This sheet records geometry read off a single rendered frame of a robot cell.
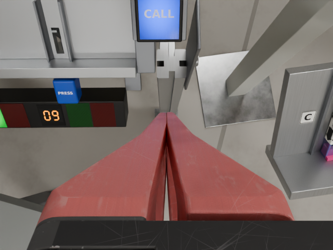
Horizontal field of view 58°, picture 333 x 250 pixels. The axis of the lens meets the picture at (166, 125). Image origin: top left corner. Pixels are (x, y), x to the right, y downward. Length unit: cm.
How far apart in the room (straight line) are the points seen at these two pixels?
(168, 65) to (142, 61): 10
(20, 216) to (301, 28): 52
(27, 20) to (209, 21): 88
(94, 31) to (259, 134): 84
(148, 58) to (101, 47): 5
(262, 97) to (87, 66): 85
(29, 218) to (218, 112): 74
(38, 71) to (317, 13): 39
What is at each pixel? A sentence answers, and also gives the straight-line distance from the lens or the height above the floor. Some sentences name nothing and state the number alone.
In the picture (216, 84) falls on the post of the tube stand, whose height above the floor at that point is 1.
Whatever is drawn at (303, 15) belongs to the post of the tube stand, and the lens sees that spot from 56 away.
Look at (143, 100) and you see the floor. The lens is 105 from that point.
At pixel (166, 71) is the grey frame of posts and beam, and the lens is 41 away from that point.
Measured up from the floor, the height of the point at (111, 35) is 74.
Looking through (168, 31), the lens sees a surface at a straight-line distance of 27.
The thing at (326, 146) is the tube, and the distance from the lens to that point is 34.
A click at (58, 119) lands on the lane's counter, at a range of 40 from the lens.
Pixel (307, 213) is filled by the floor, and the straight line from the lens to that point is 116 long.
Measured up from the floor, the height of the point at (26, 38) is 73.
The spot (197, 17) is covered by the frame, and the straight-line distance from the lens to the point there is 30.
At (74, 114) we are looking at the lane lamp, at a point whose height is 66.
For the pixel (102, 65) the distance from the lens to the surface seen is 32.
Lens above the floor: 103
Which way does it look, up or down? 84 degrees down
